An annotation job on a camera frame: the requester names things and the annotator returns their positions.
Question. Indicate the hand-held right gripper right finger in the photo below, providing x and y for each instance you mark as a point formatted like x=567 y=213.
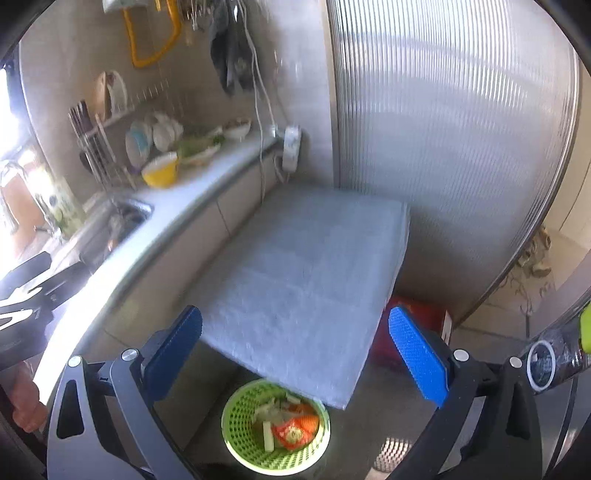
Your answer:
x=418 y=355

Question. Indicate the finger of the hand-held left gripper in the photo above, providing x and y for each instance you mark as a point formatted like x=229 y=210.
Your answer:
x=67 y=280
x=25 y=271

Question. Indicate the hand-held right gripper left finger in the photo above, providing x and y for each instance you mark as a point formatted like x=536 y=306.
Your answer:
x=175 y=350

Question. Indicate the green perforated plastic basket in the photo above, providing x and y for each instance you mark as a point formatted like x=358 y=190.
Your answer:
x=233 y=429

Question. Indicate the clear plastic bag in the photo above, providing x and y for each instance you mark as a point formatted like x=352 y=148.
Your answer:
x=277 y=408

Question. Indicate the white foam block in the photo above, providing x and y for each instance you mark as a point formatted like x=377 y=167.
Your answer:
x=268 y=436

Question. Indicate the red snack packet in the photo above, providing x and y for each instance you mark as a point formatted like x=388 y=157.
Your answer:
x=288 y=434

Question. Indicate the person's left hand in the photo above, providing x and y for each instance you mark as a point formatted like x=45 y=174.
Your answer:
x=27 y=399

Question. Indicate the red box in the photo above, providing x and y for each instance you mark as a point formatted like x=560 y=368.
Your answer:
x=381 y=344

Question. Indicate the dish soap bottle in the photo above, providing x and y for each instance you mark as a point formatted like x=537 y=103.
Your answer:
x=60 y=207

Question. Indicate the steel kitchen sink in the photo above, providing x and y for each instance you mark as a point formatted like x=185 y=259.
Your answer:
x=124 y=217

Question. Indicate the beige kitchen cabinet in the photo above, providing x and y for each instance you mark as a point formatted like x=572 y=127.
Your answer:
x=184 y=235

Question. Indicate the orange mesh net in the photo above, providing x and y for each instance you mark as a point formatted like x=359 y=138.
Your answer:
x=310 y=422

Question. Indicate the metal dish rack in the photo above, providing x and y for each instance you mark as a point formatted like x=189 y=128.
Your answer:
x=99 y=147

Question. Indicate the white covered table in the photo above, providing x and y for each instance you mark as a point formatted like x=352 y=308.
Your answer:
x=300 y=277

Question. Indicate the yellow bowl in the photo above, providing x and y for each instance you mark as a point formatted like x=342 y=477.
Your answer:
x=159 y=173

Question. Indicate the light blue plate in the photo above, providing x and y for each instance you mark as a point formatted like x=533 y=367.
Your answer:
x=137 y=143

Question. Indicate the white kitchen counter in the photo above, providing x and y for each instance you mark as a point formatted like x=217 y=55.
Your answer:
x=198 y=184

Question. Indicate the green plastic basin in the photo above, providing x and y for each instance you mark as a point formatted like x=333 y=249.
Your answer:
x=586 y=330

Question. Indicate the stack of white bowls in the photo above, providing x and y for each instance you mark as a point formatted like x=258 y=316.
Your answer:
x=166 y=131

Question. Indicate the plate of green vegetables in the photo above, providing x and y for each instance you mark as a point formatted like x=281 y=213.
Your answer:
x=198 y=147

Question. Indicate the ribbed glass sliding door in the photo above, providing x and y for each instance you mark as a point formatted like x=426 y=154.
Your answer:
x=438 y=138

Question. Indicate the white bowl with food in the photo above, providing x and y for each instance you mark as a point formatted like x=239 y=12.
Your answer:
x=238 y=130

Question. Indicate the white power strip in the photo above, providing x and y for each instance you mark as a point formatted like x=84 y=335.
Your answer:
x=292 y=147

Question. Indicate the dark hanging cloth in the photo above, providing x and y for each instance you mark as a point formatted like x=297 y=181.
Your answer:
x=231 y=60

